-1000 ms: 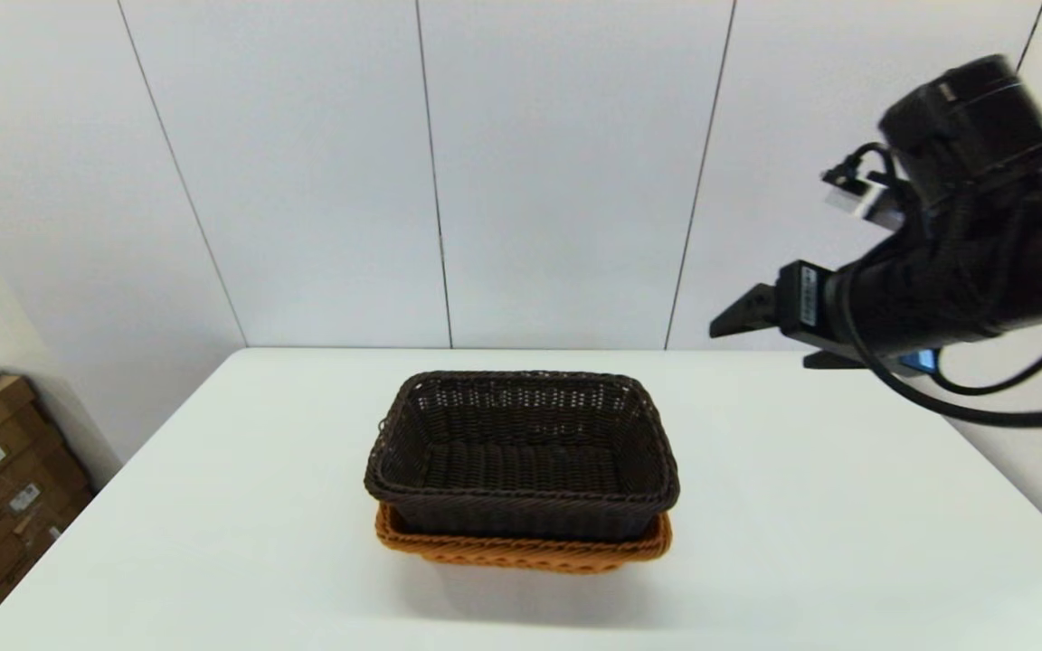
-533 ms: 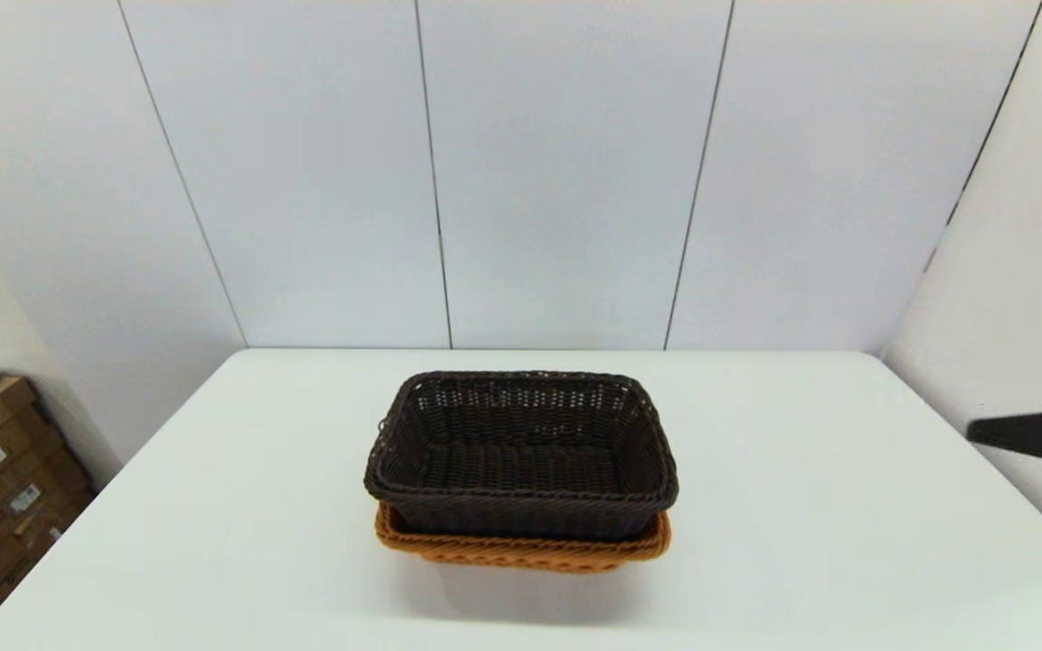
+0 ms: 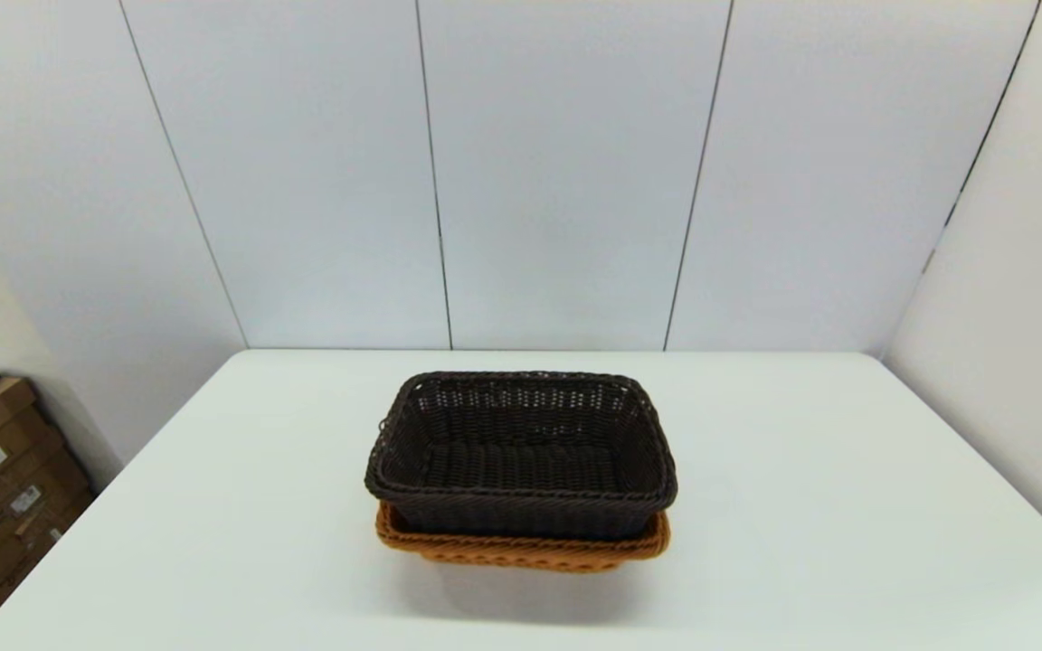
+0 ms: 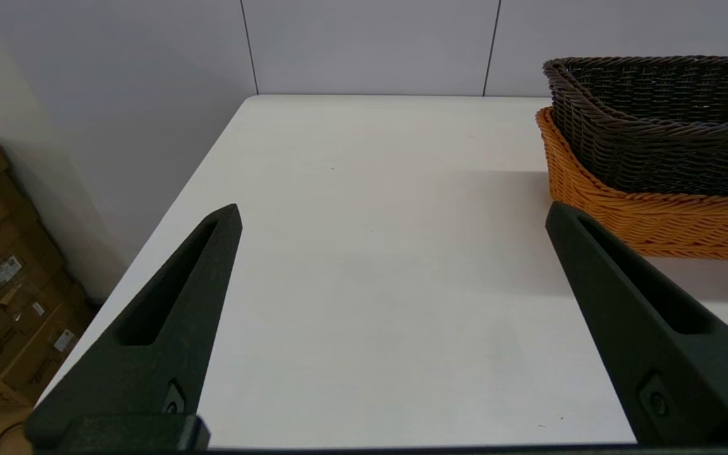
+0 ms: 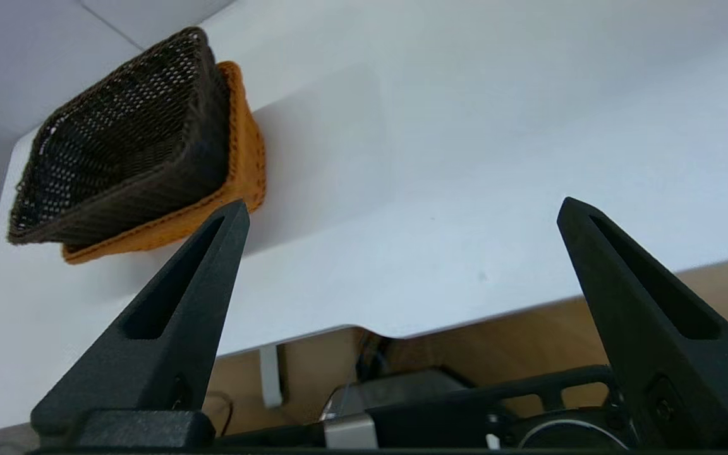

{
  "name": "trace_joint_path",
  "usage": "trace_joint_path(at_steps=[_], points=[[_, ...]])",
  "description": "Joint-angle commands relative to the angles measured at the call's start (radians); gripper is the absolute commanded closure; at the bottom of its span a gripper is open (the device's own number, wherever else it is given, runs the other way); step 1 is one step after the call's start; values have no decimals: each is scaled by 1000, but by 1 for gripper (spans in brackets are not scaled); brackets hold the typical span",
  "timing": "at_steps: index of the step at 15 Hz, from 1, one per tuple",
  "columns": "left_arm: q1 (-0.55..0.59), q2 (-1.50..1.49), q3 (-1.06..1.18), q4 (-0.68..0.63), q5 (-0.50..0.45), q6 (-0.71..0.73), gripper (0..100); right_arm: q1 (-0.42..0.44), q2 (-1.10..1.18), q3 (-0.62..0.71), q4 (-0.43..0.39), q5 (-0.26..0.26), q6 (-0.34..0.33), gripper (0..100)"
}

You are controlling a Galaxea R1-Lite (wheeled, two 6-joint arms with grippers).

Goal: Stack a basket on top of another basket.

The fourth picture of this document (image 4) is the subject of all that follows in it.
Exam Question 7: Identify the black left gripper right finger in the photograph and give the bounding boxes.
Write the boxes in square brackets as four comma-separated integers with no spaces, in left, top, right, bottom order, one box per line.
[545,201,728,445]

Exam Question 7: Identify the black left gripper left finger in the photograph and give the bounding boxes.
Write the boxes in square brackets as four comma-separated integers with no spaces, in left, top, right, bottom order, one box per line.
[23,203,243,446]

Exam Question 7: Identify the orange wicker basket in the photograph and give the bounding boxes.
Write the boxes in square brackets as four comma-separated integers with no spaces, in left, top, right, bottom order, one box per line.
[536,106,728,263]

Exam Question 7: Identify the dark brown wicker basket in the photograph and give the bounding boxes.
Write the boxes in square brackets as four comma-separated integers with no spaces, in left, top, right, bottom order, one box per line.
[542,56,728,197]

